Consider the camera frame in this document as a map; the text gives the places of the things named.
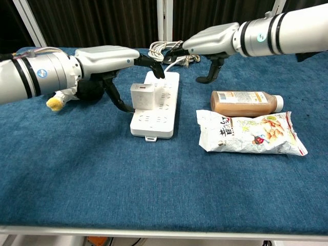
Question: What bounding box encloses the white power strip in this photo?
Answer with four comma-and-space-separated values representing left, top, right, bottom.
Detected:
130, 71, 180, 142

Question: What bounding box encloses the slanted white frame post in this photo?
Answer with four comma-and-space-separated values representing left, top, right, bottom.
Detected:
12, 0, 47, 48

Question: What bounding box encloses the white snack bag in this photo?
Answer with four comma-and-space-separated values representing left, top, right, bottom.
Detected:
196, 109, 309, 156

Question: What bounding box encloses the coloured wire bundle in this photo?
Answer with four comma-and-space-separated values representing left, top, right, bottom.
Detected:
11, 47, 68, 59

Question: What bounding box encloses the brown drink bottle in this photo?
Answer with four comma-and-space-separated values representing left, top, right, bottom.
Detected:
210, 90, 284, 115

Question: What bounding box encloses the vertical white frame post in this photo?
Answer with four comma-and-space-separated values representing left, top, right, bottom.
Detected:
156, 0, 174, 43

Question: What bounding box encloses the black yellow plush toy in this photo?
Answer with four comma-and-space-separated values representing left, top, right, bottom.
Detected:
46, 79, 105, 112

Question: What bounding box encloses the white charger plug adapter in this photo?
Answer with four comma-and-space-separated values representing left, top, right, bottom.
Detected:
130, 83, 156, 111

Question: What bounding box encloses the coiled white power cable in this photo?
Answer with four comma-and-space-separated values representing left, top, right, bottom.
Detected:
148, 40, 201, 72

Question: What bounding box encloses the dark pleated curtain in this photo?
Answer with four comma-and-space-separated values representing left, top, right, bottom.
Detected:
0, 0, 328, 49

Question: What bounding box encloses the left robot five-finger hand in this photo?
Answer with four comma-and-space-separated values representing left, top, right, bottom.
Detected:
74, 45, 165, 113

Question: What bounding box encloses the slotted white frame post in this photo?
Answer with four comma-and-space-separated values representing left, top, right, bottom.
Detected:
266, 0, 287, 17

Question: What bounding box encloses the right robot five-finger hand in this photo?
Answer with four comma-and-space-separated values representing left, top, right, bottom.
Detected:
163, 22, 240, 84

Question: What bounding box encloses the blue table cloth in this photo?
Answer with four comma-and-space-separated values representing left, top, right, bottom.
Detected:
0, 47, 328, 235

